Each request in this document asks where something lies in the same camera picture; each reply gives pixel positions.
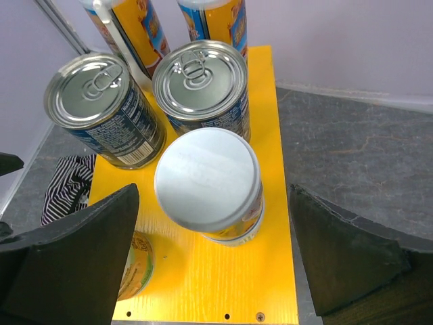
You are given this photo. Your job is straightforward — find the wide yellow label can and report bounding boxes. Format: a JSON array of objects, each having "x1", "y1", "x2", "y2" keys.
[{"x1": 117, "y1": 230, "x2": 155, "y2": 301}]

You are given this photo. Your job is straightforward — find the tall porridge can with spoon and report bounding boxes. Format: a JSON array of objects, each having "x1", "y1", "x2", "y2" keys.
[{"x1": 81, "y1": 0, "x2": 170, "y2": 93}]

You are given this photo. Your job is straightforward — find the black white striped cloth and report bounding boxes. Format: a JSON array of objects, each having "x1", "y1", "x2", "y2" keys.
[{"x1": 41, "y1": 154, "x2": 97, "y2": 226}]

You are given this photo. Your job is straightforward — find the clear jar orange contents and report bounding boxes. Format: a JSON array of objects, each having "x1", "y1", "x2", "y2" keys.
[{"x1": 154, "y1": 128, "x2": 265, "y2": 246}]

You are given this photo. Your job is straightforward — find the blue yellow tin can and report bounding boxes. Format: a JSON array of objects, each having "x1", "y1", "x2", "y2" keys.
[{"x1": 152, "y1": 40, "x2": 251, "y2": 141}]

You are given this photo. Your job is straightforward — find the yellow cabinet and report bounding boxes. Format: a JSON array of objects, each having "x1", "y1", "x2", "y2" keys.
[{"x1": 90, "y1": 45, "x2": 299, "y2": 324}]

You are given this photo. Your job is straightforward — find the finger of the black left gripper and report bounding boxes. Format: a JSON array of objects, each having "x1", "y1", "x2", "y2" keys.
[{"x1": 0, "y1": 152, "x2": 24, "y2": 176}]

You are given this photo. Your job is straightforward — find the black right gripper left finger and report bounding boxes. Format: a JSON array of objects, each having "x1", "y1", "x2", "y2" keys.
[{"x1": 1, "y1": 183, "x2": 139, "y2": 324}]

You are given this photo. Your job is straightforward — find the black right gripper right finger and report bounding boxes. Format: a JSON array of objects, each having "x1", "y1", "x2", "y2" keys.
[{"x1": 289, "y1": 184, "x2": 432, "y2": 324}]

